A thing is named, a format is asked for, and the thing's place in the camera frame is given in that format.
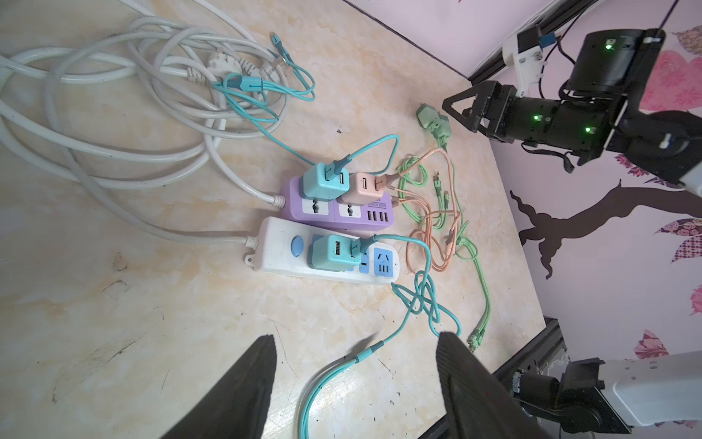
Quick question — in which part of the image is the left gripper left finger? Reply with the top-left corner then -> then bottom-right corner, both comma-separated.
164,335 -> 277,438

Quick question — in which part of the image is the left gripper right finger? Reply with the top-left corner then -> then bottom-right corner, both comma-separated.
436,332 -> 548,438

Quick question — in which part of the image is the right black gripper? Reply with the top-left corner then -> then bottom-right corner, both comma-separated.
442,82 -> 517,142

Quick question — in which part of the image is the green charger plug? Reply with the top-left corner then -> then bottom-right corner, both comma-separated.
416,104 -> 453,150

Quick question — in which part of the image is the dark teal charger cable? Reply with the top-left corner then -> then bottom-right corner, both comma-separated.
298,233 -> 463,439

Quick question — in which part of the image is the pink charger plug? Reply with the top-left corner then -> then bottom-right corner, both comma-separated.
340,172 -> 384,206

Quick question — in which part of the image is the green charger cable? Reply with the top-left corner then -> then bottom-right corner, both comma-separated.
396,142 -> 493,352

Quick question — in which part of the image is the pink charger cable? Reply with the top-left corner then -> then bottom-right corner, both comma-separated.
383,146 -> 467,274

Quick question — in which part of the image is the light teal charger plug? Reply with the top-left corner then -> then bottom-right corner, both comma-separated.
301,163 -> 350,201

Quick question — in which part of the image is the dark teal charger plug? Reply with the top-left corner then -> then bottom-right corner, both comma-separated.
309,234 -> 361,272

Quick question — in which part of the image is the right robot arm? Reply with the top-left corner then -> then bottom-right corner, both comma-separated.
442,29 -> 701,434

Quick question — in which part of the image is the purple power strip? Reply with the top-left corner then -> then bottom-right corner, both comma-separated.
281,177 -> 395,232

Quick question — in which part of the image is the white blue power strip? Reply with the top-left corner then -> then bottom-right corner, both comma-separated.
244,217 -> 400,285

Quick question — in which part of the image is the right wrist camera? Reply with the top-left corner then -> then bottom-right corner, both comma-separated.
502,26 -> 557,98

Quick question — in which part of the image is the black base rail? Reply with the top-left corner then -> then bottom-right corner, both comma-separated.
422,319 -> 563,438

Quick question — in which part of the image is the white purple-strip cable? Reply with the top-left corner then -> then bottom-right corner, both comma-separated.
43,15 -> 292,209

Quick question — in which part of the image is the white power strip cable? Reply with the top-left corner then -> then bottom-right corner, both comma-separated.
0,0 -> 292,246

